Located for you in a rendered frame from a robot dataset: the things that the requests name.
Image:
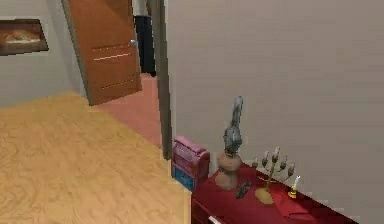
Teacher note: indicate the grey bird statue brown base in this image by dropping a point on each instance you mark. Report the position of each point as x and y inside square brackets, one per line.
[232, 140]

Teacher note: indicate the pink and blue box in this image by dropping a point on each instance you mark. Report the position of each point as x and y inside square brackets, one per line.
[188, 163]

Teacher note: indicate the silver round door knob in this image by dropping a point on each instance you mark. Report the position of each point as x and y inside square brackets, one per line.
[133, 42]

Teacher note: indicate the small dark grey object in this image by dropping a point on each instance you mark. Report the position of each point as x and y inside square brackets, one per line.
[243, 189]

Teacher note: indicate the brass candelabra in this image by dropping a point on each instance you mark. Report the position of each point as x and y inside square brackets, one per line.
[271, 166]

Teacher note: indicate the brown wooden room door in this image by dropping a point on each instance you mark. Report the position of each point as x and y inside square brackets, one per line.
[106, 50]

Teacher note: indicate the red cabinet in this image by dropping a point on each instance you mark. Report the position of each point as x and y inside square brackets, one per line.
[253, 203]

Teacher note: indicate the white candle yellow holder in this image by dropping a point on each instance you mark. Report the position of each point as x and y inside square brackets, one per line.
[294, 186]

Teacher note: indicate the framed brown picture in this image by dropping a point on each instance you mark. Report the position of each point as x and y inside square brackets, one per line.
[20, 36]

